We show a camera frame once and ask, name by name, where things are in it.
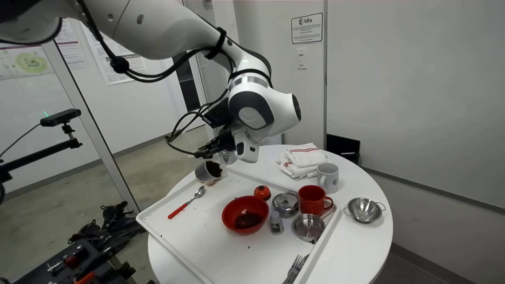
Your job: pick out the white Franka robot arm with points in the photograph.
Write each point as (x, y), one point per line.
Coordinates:
(157, 26)

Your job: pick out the white light switch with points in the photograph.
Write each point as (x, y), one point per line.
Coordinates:
(301, 59)

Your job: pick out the small orange-red tomato toy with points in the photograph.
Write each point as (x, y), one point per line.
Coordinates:
(262, 193)

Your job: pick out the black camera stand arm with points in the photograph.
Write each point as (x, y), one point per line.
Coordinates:
(36, 155)

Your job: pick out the small steel bowl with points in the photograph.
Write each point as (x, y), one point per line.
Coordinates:
(307, 228)

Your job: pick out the white mug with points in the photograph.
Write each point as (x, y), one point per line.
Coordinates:
(326, 176)

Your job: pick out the white cloth with red stripes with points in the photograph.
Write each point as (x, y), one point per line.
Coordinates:
(301, 160)

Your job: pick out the grey metal frame pole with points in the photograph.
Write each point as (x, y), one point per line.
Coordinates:
(88, 127)

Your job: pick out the small glass shaker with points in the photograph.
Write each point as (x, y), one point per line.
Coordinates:
(276, 222)

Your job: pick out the black box by wall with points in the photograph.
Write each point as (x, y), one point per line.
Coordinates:
(342, 149)

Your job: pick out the black camera on stand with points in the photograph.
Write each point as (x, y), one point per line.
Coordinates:
(60, 118)

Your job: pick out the dark grey cup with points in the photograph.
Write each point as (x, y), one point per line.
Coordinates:
(206, 173)

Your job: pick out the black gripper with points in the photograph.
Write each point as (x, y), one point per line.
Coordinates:
(222, 143)

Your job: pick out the white plastic tray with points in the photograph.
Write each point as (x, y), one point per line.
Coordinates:
(210, 247)

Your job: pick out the paper poster with green circle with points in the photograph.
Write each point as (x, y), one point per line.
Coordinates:
(25, 64)

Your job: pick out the red mug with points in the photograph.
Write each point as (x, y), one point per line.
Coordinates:
(311, 200)

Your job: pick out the pile of black floor tools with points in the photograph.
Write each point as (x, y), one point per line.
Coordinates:
(88, 242)

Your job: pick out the white wall sign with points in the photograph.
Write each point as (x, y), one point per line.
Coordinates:
(306, 29)

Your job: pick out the small steel pot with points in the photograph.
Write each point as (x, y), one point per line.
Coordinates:
(364, 211)

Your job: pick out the red bowl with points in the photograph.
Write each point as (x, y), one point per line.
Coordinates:
(244, 215)

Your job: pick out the round steel strainer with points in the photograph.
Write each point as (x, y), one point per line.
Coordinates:
(284, 204)

